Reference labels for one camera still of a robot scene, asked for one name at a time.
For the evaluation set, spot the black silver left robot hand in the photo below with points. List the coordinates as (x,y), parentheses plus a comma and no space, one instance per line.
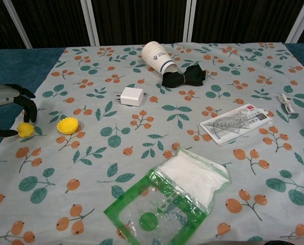
(12,95)

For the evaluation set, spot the yellow flower-shaped cup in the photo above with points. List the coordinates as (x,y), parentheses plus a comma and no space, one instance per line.
(67,125)

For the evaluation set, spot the stack of white paper cups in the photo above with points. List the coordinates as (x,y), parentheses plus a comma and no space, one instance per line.
(158,57)

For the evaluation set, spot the floral printed tablecloth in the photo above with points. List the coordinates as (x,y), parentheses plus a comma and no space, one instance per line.
(151,153)

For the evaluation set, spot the black folded socks bundle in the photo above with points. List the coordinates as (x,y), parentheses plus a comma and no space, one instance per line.
(183,77)

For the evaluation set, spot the green zip bag white powder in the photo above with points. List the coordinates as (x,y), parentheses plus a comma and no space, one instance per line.
(172,196)

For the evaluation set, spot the packaged clear ruler set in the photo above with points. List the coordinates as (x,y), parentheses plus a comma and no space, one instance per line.
(237,123)

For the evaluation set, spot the white metal partition frame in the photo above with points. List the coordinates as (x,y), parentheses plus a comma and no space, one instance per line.
(95,23)

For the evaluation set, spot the white USB wall charger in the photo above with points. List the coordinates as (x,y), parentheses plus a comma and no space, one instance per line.
(131,96)

